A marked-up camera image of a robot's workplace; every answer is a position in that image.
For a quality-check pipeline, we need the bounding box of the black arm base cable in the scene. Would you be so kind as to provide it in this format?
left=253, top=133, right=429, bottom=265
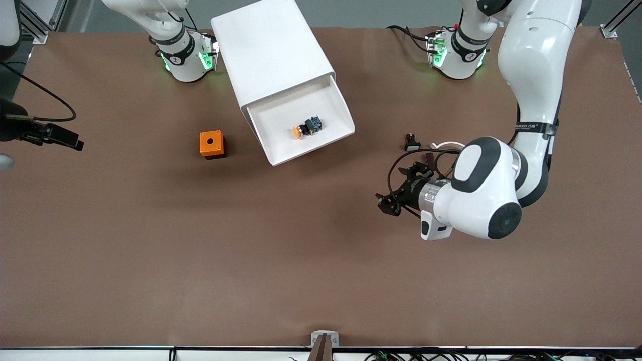
left=386, top=24, right=433, bottom=53

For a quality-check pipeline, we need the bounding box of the white table edge rail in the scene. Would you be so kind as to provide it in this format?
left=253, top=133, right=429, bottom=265
left=0, top=346, right=642, bottom=361

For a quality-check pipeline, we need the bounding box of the white plastic drawer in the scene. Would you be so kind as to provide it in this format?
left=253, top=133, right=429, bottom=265
left=246, top=75, right=356, bottom=167

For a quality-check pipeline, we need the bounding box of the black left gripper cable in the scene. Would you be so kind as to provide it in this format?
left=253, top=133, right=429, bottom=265
left=388, top=148, right=469, bottom=219

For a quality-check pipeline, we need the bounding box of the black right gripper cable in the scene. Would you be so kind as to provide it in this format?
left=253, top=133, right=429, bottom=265
left=0, top=61, right=77, bottom=122

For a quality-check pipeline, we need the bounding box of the orange push button blue block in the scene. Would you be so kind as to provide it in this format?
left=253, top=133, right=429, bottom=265
left=293, top=116, right=323, bottom=140

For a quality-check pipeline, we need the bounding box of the white drawer cabinet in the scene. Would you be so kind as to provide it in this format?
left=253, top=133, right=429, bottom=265
left=210, top=0, right=336, bottom=118

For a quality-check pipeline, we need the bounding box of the grey clamp bracket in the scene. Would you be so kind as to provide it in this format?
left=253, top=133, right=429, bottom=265
left=310, top=330, right=340, bottom=348

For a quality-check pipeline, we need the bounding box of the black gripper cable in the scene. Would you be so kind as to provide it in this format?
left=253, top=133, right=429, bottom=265
left=388, top=148, right=469, bottom=219
left=0, top=61, right=77, bottom=122

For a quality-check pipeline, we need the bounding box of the orange button box black base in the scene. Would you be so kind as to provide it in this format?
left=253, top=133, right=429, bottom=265
left=199, top=130, right=227, bottom=160

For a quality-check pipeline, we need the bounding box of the brown pointed bar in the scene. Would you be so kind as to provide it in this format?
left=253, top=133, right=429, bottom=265
left=307, top=334, right=333, bottom=361

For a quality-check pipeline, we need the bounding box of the aluminium frame post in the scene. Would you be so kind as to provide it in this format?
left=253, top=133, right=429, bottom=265
left=20, top=0, right=68, bottom=44
left=599, top=0, right=642, bottom=39

